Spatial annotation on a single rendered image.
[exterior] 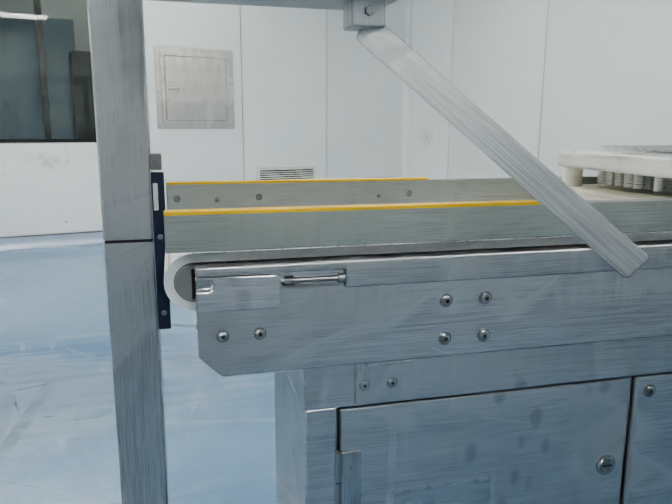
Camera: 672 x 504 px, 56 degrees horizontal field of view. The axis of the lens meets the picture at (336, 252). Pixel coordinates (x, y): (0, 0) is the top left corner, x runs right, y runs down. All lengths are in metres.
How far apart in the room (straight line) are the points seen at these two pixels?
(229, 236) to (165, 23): 5.40
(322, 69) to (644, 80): 2.99
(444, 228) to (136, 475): 0.55
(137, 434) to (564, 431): 0.53
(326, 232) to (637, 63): 4.19
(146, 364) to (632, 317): 0.58
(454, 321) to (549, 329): 0.10
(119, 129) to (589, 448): 0.66
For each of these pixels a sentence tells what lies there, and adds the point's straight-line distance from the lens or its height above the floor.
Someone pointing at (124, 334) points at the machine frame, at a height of 0.74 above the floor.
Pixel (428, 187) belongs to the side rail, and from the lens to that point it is 0.87.
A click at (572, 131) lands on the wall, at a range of 4.98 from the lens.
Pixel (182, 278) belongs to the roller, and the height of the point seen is 0.88.
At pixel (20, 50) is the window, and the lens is 5.76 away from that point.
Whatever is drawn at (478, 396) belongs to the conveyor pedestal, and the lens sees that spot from 0.71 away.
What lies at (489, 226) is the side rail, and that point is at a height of 0.91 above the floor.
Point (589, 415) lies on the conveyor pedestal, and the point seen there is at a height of 0.68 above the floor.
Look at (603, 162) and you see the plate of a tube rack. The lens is 0.87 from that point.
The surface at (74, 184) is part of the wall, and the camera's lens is 5.76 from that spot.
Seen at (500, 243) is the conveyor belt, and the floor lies 0.89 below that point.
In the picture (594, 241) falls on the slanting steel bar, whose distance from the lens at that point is 0.54.
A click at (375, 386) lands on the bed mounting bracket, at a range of 0.65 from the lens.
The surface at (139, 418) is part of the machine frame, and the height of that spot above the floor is 0.63.
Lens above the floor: 1.00
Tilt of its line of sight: 11 degrees down
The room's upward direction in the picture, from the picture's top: straight up
